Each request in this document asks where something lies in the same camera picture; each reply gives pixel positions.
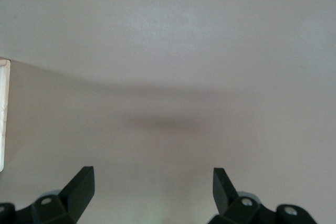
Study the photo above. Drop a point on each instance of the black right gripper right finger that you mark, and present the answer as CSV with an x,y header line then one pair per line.
x,y
225,197

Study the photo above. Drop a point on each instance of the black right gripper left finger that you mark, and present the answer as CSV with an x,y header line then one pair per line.
x,y
76,195

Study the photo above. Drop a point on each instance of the light wooden drawer cabinet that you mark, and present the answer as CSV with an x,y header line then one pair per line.
x,y
3,108

